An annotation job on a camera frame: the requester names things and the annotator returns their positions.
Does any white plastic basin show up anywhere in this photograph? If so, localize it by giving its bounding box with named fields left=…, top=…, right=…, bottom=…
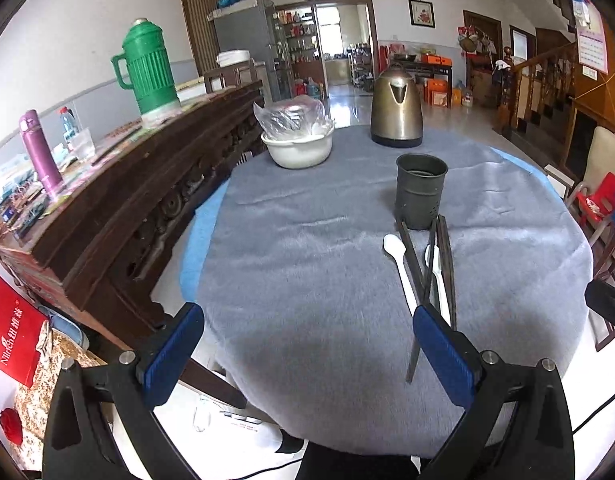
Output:
left=262, top=122, right=335, bottom=170

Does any green thermos jug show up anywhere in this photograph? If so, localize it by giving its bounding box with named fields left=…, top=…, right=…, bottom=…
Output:
left=111, top=18, right=179, bottom=116

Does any red paper bag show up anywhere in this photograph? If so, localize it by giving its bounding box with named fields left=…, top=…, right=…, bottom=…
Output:
left=0, top=276, right=47, bottom=388

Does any purple thermos bottle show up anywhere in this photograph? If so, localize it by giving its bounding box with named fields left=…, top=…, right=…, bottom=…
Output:
left=19, top=110, right=64, bottom=200

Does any dark grey utensil holder cup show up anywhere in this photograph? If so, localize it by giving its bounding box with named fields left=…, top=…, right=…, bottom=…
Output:
left=395, top=153, right=449, bottom=231

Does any wall calendar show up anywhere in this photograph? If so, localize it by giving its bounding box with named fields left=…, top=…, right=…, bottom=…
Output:
left=571, top=0, right=608, bottom=74

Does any dark carved wooden sideboard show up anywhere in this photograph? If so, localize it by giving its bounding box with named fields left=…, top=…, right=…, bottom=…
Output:
left=0, top=79, right=268, bottom=411

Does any clear plastic bag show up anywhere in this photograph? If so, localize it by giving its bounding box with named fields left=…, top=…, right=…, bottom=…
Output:
left=253, top=94, right=335, bottom=141

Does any dark wooden dining table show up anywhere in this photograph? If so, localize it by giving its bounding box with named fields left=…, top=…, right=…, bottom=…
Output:
left=397, top=58, right=453, bottom=107

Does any gold electric kettle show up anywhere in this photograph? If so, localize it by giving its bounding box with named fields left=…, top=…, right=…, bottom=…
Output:
left=370, top=63, right=423, bottom=148

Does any dark chopstick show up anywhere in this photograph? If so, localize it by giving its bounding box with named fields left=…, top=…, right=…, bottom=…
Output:
left=435, top=213, right=454, bottom=328
left=396, top=220, right=430, bottom=304
left=439, top=213, right=458, bottom=331
left=401, top=221, right=432, bottom=384

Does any white plastic spoon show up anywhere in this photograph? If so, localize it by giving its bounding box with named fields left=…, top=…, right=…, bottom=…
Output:
left=382, top=234, right=418, bottom=315
left=425, top=245, right=451, bottom=324

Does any wooden staircase railing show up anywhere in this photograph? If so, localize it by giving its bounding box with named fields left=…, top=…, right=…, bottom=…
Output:
left=494, top=42, right=577, bottom=134

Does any plastic water bottle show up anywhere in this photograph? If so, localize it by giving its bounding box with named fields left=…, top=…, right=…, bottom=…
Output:
left=59, top=106, right=80, bottom=152

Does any grey fleece table cloth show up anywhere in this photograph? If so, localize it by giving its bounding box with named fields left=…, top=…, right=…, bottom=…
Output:
left=193, top=127, right=593, bottom=457

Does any grey refrigerator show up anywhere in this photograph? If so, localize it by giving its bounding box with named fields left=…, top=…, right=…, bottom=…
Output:
left=206, top=0, right=292, bottom=101

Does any framed flower picture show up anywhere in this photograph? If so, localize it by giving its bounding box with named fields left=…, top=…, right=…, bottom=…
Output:
left=408, top=0, right=435, bottom=28

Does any clear plastic cup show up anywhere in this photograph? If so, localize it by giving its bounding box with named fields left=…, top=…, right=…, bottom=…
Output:
left=68, top=128, right=96, bottom=162

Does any red plastic chair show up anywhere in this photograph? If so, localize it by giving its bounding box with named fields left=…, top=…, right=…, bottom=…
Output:
left=565, top=172, right=615, bottom=247

